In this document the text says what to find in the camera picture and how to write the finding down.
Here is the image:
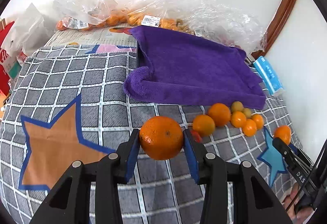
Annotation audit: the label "orange with stem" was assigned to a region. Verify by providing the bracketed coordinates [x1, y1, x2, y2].
[274, 125, 291, 145]

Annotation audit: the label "clear bag of red fruit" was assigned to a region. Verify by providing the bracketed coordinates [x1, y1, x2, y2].
[189, 5, 267, 54]

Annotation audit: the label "right hand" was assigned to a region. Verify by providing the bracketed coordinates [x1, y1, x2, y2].
[281, 183, 314, 223]

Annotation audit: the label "big round orange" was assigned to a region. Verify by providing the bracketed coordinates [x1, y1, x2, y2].
[207, 103, 231, 127]

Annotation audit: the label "clear bag of tangerines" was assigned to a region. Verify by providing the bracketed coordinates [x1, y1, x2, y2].
[53, 0, 128, 31]

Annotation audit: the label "brown wooden door frame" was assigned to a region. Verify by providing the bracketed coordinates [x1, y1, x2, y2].
[251, 0, 297, 59]

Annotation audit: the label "small orange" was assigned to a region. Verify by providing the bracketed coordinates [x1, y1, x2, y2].
[251, 114, 264, 130]
[242, 119, 257, 137]

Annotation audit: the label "red paper shopping bag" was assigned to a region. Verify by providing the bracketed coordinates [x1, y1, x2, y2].
[0, 19, 22, 96]

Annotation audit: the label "greenish yellow small fruit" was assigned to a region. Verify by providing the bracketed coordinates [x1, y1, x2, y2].
[231, 101, 244, 113]

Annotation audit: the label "small orange kumquat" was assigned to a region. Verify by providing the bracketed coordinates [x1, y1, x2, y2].
[230, 111, 247, 128]

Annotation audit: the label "blue tissue pack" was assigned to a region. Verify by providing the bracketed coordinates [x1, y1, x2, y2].
[253, 56, 284, 97]

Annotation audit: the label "purple towel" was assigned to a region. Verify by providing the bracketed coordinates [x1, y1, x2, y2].
[123, 26, 265, 109]

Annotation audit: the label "large orange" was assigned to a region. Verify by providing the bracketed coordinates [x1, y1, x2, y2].
[139, 116, 184, 160]

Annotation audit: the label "white plastic bag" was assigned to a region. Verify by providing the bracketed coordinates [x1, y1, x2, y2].
[1, 4, 56, 64]

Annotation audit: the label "clear bag of kumquats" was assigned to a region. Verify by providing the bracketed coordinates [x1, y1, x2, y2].
[128, 0, 211, 36]

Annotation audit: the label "small red fruit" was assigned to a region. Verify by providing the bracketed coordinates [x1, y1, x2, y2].
[191, 130, 202, 143]

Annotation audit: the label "newspaper sheet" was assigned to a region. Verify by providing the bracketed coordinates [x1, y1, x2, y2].
[45, 23, 137, 48]

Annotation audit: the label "orange with green patch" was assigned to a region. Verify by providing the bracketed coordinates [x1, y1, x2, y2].
[192, 115, 216, 138]

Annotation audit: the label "small orange front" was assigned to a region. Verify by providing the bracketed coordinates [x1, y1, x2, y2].
[242, 119, 257, 137]

